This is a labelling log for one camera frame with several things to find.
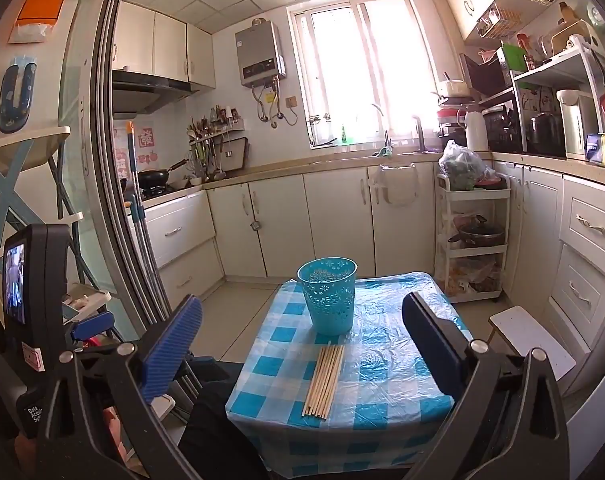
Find red wall stickers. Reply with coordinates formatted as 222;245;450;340
113;127;156;166

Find white thermos jug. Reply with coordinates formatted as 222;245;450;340
457;107;489;152

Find black board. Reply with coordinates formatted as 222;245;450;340
459;52;505;98

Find wooden cutting board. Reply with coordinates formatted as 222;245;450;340
549;19;590;56

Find black wok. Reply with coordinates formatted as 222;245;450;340
137;159;189;186

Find white shelf rack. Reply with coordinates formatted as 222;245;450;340
509;35;605;158

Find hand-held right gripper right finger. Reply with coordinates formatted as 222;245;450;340
401;291;570;480

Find bundle of wooden chopsticks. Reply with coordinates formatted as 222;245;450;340
302;342;346;420

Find curved metal faucet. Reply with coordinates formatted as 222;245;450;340
372;104;390;146

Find plastic bag of vegetables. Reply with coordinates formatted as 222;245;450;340
438;140;498;192

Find white base cabinet with drawers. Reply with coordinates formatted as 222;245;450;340
489;152;605;346

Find white electric water boiler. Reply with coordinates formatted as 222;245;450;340
556;89;599;158

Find white saucepan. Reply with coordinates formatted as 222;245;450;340
436;72;470;98

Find red and white packet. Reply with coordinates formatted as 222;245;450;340
102;405;134;461

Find crumpled plastic bags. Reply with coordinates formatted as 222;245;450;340
445;255;500;296

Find person's black trousers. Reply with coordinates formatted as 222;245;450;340
177;357;273;480

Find white storage cart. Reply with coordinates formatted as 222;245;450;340
435;172;512;303

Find green cutting board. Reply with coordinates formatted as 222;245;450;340
499;44;528;73

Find white stool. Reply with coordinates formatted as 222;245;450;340
488;305;577;381

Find mop with orange blue handle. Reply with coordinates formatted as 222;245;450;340
125;121;170;311

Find tissue pack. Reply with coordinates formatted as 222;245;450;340
585;132;605;168

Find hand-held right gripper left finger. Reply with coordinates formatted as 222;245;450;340
35;294;204;480

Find orange paper bag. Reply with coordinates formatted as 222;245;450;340
7;0;69;45

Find range hood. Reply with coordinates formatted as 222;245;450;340
111;70;193;116

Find steel pot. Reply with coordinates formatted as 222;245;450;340
527;112;563;156

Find turquoise plastic basket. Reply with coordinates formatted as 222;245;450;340
297;257;358;337

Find white folding table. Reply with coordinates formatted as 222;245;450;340
0;126;113;321

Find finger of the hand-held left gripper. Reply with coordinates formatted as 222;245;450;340
72;311;116;343

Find white framed window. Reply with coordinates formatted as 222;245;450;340
287;0;440;148

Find wall rack with utensils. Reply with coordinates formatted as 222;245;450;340
186;105;246;183

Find blue checkered tablecloth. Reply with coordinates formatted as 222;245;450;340
226;272;475;478

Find pot with glass lid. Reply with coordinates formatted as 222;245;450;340
448;215;505;250

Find grey gas water heater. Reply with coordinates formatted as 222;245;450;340
235;19;288;88

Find blue u-shaped holder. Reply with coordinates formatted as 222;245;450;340
0;55;38;134

